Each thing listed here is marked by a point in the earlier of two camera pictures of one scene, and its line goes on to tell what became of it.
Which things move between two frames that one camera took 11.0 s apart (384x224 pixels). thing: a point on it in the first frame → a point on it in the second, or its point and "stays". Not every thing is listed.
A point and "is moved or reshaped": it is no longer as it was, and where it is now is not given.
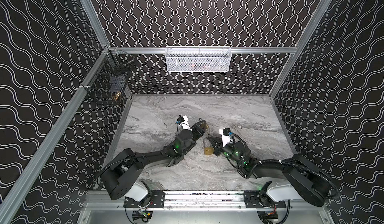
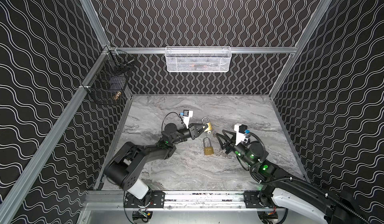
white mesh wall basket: [198, 59] stays
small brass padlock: [204, 122] is moved or reshaped
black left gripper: [196, 128] stays
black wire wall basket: [107, 83] stays
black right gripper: [218, 144] → [231, 144]
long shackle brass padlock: [208, 149] stays
